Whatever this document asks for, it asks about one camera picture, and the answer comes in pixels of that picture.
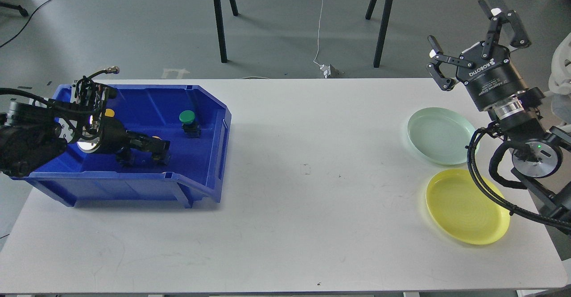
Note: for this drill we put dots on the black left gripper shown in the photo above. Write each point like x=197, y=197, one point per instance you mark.
x=115, y=138

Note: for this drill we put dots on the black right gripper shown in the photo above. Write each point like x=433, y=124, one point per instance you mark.
x=490, y=78

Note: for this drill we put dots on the yellow push button front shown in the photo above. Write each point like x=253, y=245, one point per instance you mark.
x=160, y=150

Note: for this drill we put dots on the yellow push button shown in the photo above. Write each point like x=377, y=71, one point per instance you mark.
x=109, y=113
x=160, y=150

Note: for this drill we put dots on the green push button front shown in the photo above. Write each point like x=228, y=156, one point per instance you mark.
x=125, y=158

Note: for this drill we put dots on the green push button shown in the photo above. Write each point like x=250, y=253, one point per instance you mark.
x=189, y=123
x=125, y=158

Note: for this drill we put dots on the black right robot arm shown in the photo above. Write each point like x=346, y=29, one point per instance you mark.
x=528, y=151

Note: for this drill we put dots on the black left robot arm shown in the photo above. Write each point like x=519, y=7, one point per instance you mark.
x=33, y=134

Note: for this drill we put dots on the green push button rear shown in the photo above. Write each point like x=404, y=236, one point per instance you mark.
x=189, y=123

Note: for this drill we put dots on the yellow push button rear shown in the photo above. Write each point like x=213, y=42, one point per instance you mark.
x=109, y=113

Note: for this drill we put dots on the light green plate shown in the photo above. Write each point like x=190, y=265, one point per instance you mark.
x=439, y=135

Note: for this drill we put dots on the yellow plate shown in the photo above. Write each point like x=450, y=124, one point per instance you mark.
x=462, y=211

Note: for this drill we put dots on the blue plastic storage bin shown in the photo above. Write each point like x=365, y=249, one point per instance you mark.
x=196, y=166

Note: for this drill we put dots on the black tripod right legs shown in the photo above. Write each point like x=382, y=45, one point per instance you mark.
x=383, y=28

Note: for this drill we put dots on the black tripod legs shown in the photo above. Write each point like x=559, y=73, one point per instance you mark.
x=383, y=28
x=220, y=27

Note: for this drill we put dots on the white office chair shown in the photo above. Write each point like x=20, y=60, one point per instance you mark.
x=559, y=83

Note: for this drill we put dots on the black tripod left legs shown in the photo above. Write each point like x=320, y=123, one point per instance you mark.
x=220, y=27

